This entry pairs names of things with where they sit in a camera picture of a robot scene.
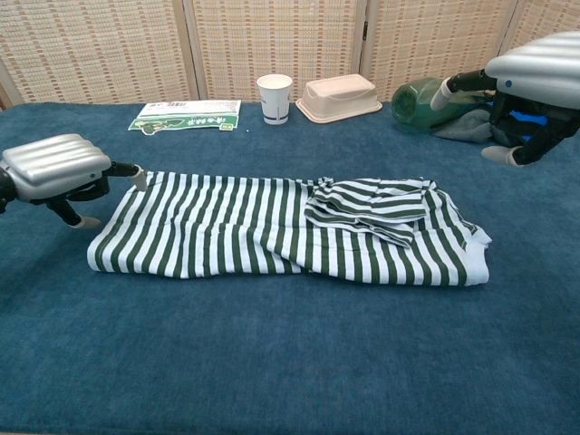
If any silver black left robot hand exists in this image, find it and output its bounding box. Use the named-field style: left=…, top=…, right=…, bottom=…
left=0, top=133, right=149, bottom=229

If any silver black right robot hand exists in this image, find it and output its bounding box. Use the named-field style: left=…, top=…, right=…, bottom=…
left=430, top=30, right=580, bottom=168

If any green white striped T-shirt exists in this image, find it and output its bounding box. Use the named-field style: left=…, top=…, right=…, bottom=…
left=85, top=170, right=494, bottom=287

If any woven folding screen panel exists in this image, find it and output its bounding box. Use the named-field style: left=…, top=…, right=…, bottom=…
left=0, top=0, right=200, bottom=110
left=487, top=0, right=580, bottom=103
left=360, top=0, right=527, bottom=103
left=183, top=0, right=368, bottom=103

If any blue grey cloth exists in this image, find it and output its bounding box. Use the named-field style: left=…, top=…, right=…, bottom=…
left=430, top=108, right=552, bottom=149

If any green plastic bottle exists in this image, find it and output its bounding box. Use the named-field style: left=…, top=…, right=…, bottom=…
left=391, top=76, right=498, bottom=135

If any green white flat paper package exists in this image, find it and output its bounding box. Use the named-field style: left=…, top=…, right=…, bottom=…
left=126, top=99, right=243, bottom=136

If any beige food container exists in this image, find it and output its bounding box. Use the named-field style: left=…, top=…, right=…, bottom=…
left=295, top=74, right=383, bottom=123

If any white paper cup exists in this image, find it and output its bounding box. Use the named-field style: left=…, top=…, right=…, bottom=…
left=256, top=73, right=294, bottom=126

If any blue carpet table mat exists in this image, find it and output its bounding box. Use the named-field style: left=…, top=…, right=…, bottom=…
left=0, top=101, right=580, bottom=435

